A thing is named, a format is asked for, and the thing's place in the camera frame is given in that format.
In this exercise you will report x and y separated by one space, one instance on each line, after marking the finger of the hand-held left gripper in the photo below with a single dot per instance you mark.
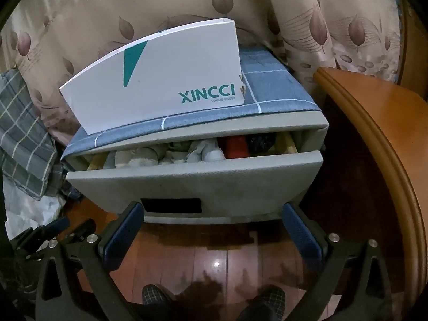
83 229
50 229

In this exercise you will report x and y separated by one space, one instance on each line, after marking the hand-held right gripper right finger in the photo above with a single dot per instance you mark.
302 233

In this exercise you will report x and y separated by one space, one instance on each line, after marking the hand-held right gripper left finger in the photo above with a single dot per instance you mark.
124 234

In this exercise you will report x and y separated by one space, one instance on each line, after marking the grey underwear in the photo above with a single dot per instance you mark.
133 159

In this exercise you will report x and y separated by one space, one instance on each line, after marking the grey drawer with wooden inside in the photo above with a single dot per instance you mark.
200 180

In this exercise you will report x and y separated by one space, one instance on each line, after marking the white underwear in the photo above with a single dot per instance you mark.
180 152

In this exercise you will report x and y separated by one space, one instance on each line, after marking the red underwear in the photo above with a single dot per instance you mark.
235 147

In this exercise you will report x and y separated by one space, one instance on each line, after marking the cream knit garment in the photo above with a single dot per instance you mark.
212 153

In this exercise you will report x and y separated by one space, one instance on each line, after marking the white shoe box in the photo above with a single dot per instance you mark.
160 80

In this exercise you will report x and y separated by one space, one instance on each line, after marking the white plastic bag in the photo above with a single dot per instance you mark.
30 210

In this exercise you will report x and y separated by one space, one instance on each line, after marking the dark blue printed bag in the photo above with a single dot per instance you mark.
72 190

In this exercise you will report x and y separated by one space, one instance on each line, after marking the person's right plaid slipper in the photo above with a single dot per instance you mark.
272 299

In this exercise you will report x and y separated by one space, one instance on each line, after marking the grey nightstand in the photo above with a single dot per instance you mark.
311 160

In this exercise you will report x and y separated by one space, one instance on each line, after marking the grey plaid cloth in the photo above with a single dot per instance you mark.
23 133

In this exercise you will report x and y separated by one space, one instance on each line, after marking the orange wooden furniture board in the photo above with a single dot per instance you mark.
378 130

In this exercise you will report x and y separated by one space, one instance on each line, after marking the leaf print curtain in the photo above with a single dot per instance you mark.
83 33

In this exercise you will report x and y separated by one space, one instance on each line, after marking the brown wooden frame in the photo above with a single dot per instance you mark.
414 36

